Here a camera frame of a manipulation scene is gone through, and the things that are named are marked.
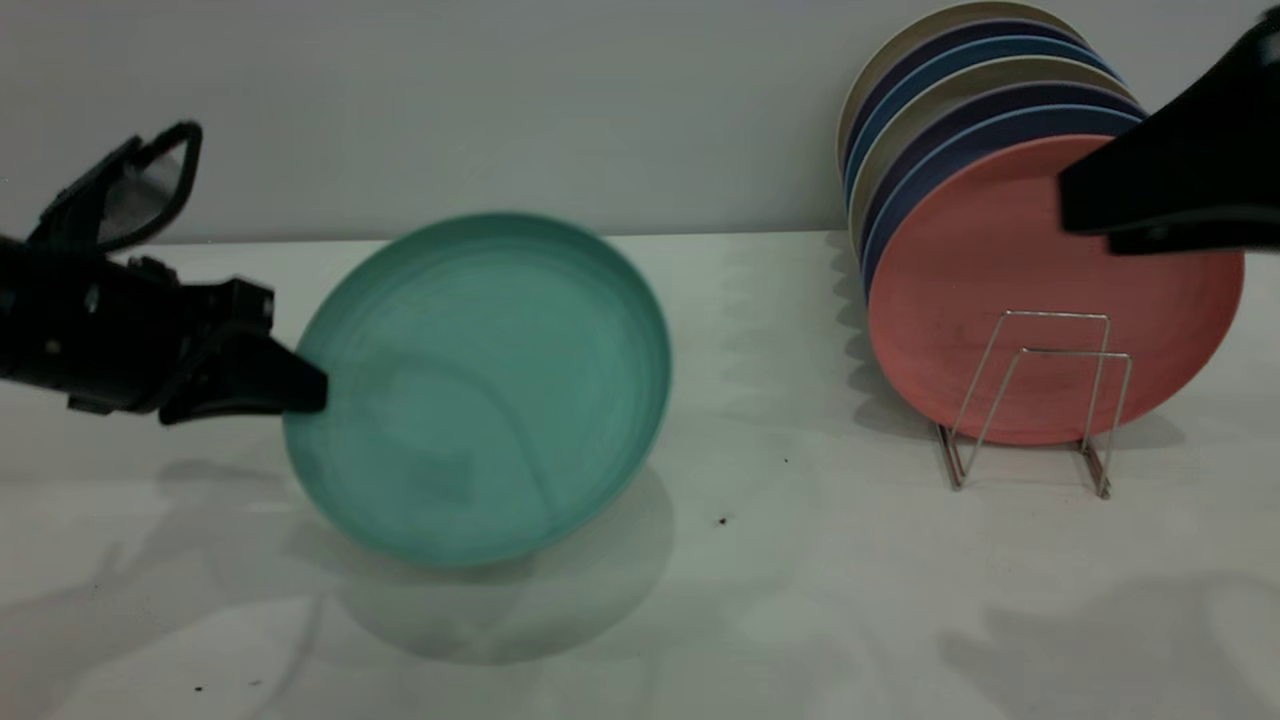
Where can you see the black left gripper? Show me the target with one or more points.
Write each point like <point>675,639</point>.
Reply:
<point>130,330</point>

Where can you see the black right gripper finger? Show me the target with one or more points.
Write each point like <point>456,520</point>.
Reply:
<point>1200,160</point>
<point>1200,242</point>

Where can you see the green round plate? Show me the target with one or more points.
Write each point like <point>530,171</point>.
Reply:
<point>480,390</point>

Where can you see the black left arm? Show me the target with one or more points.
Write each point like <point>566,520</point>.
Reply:
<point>20,310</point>

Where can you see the dark navy round plate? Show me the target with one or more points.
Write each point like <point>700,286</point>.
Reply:
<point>990,30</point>
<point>1020,95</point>

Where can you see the beige round plate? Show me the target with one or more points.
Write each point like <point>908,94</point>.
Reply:
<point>1000,70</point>
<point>950,15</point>

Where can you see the pink round plate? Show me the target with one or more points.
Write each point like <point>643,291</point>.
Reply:
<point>980,260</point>

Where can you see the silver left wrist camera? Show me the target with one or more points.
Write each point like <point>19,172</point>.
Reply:
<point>130,195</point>

